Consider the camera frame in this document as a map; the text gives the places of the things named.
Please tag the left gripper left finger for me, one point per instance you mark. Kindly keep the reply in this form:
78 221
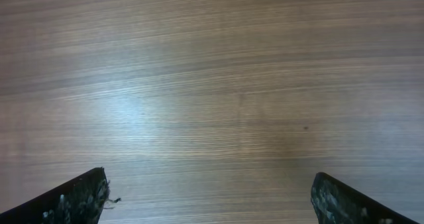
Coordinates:
78 201

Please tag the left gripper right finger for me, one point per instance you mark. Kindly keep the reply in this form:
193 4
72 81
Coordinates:
337 203

